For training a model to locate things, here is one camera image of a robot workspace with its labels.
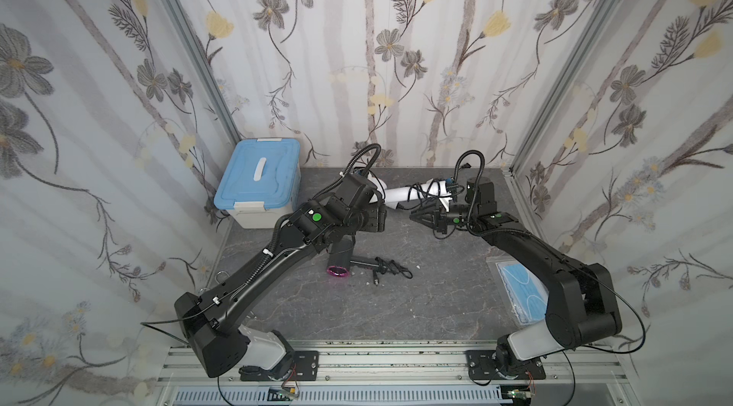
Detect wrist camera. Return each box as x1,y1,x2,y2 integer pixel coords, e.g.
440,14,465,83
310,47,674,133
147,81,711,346
437,178,466,199
335,144,382,207

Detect aluminium rail frame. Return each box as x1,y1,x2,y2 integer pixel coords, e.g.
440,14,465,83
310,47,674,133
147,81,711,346
154,341,640,405

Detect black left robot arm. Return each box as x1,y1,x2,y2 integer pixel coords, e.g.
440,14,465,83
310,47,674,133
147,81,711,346
168,173,386,379

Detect blue face mask pack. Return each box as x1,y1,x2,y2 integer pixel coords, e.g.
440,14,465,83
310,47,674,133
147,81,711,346
487,257,549,327

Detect metal wire tongs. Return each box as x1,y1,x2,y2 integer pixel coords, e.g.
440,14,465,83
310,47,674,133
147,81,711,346
213,271,230,286

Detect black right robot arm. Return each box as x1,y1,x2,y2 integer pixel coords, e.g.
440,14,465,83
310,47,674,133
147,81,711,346
407,178,625,377

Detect white hair dryer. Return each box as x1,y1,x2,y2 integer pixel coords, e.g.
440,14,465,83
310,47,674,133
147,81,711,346
368,173,387,203
383,179,452,209

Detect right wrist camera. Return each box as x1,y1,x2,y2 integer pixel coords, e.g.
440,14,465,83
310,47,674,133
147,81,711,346
437,178,466,199

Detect dark grey pink hair dryer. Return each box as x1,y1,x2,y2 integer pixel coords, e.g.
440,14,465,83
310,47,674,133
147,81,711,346
326,237,387,277

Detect blue lid storage box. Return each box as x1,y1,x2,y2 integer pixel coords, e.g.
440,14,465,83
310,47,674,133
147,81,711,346
214,138,301,230

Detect white vented cable duct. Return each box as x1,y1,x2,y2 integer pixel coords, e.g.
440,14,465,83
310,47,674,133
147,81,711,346
167,385,513,405

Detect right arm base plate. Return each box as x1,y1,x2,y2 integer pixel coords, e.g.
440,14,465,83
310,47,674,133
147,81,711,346
465,349,547,382

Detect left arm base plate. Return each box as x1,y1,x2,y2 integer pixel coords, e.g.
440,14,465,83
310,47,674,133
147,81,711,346
239,351,320,381

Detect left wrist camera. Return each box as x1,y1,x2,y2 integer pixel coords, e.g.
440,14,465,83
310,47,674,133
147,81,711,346
335,144,382,207

